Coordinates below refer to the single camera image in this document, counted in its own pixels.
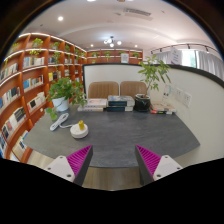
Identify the white window curtain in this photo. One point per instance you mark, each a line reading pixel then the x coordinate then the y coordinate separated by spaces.
pixel 195 59

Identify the green plant in white pot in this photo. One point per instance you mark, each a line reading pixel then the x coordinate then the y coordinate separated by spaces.
pixel 63 91

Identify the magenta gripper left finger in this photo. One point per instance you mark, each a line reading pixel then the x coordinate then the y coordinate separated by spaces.
pixel 73 167

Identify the middle dark book stack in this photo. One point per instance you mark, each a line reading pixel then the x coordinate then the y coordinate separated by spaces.
pixel 120 103

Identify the yellow charger plug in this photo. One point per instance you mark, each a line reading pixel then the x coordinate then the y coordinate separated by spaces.
pixel 81 124

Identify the left white book stack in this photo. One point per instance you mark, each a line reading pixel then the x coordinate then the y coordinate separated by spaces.
pixel 94 105

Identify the right brown chair back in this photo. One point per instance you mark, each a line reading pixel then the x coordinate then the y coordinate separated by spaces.
pixel 131 88

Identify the round white power socket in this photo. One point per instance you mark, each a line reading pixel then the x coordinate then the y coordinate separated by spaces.
pixel 78 133

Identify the right book stack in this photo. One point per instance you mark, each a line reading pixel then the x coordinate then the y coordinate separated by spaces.
pixel 160 108

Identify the tall plant in black pot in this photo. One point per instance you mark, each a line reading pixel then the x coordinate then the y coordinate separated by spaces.
pixel 153 71

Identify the left brown chair back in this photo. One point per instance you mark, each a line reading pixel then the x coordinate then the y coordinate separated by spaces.
pixel 103 89

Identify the brown chair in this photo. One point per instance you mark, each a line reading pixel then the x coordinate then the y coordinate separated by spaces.
pixel 131 88
pixel 103 89

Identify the ceiling chandelier lamp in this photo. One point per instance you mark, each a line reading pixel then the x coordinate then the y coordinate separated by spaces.
pixel 111 42

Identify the orange wooden bookshelf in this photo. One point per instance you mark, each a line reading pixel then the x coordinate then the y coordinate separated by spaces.
pixel 34 61

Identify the white wall outlet panel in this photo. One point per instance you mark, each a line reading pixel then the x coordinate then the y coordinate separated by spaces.
pixel 183 97

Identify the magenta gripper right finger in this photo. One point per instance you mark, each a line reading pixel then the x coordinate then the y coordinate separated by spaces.
pixel 153 167

